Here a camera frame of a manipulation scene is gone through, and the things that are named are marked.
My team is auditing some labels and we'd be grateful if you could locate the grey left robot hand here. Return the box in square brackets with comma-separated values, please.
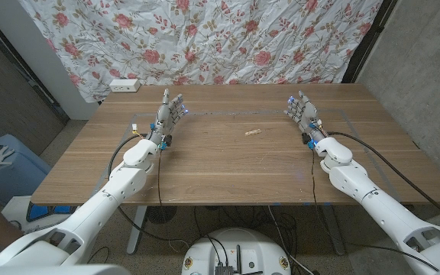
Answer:
[145, 88, 189, 150]

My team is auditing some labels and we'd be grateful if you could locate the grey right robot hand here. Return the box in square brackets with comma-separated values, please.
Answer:
[283, 90, 328, 150]

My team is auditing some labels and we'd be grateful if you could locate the white power strip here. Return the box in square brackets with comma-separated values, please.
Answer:
[108, 79, 141, 93]

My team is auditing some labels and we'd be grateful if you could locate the black stand pole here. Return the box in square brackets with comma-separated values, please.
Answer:
[341, 0, 399, 84]

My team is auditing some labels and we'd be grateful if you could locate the floral backdrop cloth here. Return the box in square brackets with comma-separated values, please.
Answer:
[17, 0, 384, 103]

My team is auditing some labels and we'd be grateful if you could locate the black round fan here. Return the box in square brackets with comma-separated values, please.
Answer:
[146, 205, 178, 225]

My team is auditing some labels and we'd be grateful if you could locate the white table leg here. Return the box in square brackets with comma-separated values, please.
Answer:
[126, 205, 148, 256]

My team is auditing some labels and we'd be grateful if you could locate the grey table leg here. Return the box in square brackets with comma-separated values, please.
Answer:
[321, 205, 346, 256]

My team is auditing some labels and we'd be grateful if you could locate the white robot torso base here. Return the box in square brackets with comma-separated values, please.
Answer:
[181, 228, 292, 275]

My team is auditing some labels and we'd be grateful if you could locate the blue storage bin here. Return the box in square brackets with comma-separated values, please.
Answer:
[0, 133, 52, 205]

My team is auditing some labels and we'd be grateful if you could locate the white and blue box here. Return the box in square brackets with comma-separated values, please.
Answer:
[0, 195, 78, 233]

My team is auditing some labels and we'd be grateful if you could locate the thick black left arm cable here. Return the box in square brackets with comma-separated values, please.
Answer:
[108, 133, 190, 249]

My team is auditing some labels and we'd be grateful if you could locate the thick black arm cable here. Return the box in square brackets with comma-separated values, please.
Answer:
[108, 133, 190, 249]
[326, 131, 440, 229]

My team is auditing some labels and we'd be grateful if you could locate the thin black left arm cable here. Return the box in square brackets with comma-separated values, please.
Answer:
[156, 147, 164, 208]

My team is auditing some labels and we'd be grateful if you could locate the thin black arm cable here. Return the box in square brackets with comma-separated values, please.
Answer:
[310, 147, 440, 272]
[156, 147, 164, 208]

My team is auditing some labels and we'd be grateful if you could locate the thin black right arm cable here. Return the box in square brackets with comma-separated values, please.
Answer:
[310, 147, 440, 272]

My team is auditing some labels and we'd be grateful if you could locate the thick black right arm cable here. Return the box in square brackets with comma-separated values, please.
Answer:
[326, 131, 440, 229]

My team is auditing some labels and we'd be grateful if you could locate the white floor cable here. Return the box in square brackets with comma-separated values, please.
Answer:
[267, 205, 315, 275]

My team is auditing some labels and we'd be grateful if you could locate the black floor cable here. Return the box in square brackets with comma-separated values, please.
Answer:
[192, 205, 299, 268]

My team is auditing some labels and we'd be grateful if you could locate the black metal frame bar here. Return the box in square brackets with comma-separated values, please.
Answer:
[0, 9, 70, 124]

